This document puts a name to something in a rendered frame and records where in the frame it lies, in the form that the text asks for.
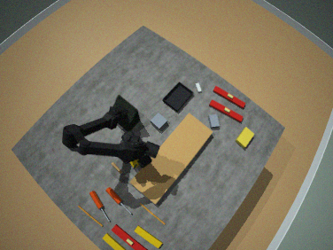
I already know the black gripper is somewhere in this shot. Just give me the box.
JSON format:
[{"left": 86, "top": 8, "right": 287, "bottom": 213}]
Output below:
[{"left": 121, "top": 131, "right": 151, "bottom": 168}]

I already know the tan panel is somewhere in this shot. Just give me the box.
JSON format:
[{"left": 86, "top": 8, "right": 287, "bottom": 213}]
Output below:
[{"left": 130, "top": 113, "right": 213, "bottom": 204}]

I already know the red spirit level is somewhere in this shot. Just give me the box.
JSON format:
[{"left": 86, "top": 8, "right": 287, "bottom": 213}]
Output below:
[
  {"left": 112, "top": 224, "right": 148, "bottom": 250},
  {"left": 209, "top": 100, "right": 243, "bottom": 122},
  {"left": 213, "top": 86, "right": 245, "bottom": 108}
]

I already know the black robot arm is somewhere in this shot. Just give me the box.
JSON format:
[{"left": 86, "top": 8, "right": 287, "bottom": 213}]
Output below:
[{"left": 62, "top": 105, "right": 160, "bottom": 164}]

